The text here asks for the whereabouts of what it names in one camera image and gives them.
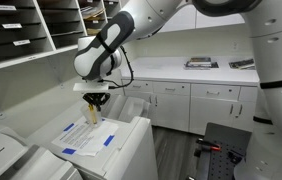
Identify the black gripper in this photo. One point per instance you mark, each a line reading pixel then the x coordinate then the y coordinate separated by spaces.
pixel 96 96

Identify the clear plastic cup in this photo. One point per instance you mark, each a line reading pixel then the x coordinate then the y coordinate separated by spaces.
pixel 85 116

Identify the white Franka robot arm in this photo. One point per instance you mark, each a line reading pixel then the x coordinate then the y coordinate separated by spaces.
pixel 181 13

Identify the blue tape strip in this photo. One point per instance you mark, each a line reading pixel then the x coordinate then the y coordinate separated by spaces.
pixel 108 140
pixel 69 127
pixel 69 151

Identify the printed white paper sheet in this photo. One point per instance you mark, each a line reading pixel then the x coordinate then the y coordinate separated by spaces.
pixel 77 138

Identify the large white printer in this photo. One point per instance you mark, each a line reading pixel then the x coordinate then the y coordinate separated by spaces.
pixel 127 150

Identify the brown envelopes in sorter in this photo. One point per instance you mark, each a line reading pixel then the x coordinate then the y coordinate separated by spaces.
pixel 94 31

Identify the white base cabinet with drawers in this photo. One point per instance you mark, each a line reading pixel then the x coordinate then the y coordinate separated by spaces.
pixel 181 100

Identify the stack of papers in sorter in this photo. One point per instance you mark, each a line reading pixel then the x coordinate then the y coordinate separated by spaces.
pixel 92 12

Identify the white shelf label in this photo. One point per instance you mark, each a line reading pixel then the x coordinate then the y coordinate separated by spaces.
pixel 12 25
pixel 5 7
pixel 21 42

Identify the white mail sorter shelf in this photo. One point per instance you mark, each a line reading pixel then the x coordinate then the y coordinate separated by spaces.
pixel 47 20

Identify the white office machine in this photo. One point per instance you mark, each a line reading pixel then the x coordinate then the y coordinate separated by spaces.
pixel 11 156

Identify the black perforated board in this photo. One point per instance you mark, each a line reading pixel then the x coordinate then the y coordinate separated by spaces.
pixel 226 140

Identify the black clamp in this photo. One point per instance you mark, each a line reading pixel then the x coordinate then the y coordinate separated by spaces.
pixel 235 156

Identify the pile of spread magazines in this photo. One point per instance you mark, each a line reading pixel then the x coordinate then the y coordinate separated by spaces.
pixel 242 64

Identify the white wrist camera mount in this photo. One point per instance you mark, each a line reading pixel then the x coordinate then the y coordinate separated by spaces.
pixel 91 87

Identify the white upper wall cabinet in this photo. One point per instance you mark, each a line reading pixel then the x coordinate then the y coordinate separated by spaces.
pixel 187 20

